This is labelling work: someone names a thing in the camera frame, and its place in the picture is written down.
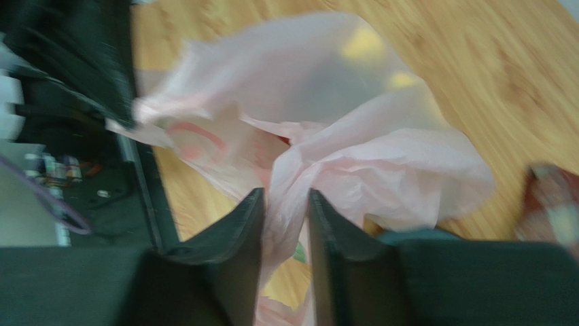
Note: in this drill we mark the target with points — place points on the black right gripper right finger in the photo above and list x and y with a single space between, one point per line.
440 280

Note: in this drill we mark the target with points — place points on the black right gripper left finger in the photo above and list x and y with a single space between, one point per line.
210 279

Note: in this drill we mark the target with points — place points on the red plaid cloth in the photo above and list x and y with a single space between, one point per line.
550 207

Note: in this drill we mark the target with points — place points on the pink plastic bag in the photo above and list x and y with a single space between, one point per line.
317 101

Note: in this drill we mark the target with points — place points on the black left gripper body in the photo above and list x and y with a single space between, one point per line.
66 70

